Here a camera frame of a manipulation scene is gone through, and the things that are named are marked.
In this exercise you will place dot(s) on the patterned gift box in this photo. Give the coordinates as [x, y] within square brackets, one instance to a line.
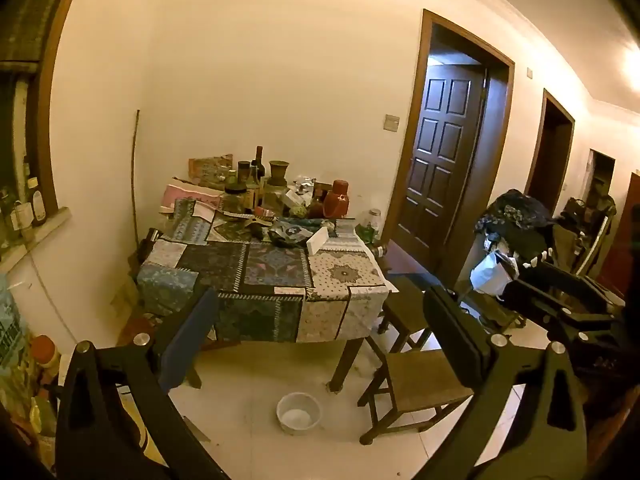
[210, 170]

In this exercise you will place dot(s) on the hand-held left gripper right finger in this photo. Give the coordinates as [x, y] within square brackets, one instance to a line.
[450, 330]

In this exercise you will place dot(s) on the white rectangular box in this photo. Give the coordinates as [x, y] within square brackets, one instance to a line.
[318, 241]

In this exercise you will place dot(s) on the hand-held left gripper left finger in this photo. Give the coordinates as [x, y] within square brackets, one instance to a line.
[190, 340]

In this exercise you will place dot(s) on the brown bottle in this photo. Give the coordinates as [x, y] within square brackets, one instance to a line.
[317, 207]

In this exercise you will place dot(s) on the white bowl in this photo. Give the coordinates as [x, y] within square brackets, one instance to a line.
[299, 417]

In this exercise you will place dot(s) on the blue plastic crate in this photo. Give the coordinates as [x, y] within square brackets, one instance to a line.
[12, 335]

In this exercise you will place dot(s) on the clear glass bottle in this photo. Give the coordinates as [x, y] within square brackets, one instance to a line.
[252, 190]

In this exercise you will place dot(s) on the dark wine bottle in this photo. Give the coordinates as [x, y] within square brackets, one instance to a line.
[259, 162]

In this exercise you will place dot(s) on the dark snack bag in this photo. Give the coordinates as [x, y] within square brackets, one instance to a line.
[289, 235]

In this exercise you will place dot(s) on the brown ceramic vase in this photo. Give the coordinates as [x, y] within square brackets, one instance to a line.
[278, 172]

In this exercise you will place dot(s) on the red thermos jug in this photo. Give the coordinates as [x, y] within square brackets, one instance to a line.
[336, 201]

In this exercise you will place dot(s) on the wooden stool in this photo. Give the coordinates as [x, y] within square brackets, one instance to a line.
[407, 305]
[420, 377]

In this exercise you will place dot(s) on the orange-lidded jar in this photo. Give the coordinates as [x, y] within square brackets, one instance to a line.
[46, 357]

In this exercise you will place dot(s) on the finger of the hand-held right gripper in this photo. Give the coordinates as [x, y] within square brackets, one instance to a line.
[530, 302]
[565, 280]

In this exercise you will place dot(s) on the dark patterned cloth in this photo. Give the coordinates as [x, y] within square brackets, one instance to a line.
[515, 212]

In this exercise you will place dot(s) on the reddish wooden door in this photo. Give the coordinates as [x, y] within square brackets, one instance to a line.
[625, 240]

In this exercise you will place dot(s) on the white paper sheet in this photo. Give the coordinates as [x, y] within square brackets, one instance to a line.
[204, 211]

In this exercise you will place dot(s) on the wall light switch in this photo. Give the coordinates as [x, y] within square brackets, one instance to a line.
[391, 122]

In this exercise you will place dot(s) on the pink box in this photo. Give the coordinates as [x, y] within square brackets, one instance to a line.
[187, 194]

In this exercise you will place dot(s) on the patchwork-cloth covered table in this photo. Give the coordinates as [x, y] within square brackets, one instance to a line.
[270, 265]

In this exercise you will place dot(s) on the thin wooden stick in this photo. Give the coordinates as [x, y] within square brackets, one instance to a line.
[133, 175]

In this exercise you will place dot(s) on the wooden doorway frame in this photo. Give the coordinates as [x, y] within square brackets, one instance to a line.
[534, 150]

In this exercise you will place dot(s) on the narrow doorway frame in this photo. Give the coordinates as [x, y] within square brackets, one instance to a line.
[612, 170]

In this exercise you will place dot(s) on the white plastic bag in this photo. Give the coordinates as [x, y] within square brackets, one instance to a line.
[492, 275]

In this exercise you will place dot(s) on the large glass jar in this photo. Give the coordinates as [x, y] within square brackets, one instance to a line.
[274, 199]

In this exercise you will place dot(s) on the wooden door frame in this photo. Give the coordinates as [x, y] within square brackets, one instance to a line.
[502, 135]

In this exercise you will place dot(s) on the dark wooden panel door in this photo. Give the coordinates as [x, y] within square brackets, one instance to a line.
[440, 160]

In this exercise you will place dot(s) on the crumpled clear plastic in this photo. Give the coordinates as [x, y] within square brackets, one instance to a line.
[304, 185]

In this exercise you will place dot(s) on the glass jar with green contents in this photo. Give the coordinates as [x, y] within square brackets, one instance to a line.
[371, 227]

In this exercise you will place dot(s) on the red and white can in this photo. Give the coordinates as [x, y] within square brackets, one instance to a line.
[262, 210]

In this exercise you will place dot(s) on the white labelled bottle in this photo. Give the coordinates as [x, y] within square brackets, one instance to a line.
[39, 205]

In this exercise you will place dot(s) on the chair with piled clothes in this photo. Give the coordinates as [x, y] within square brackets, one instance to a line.
[485, 310]

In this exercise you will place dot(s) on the dark-lidded glass jar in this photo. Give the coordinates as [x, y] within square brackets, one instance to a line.
[234, 201]

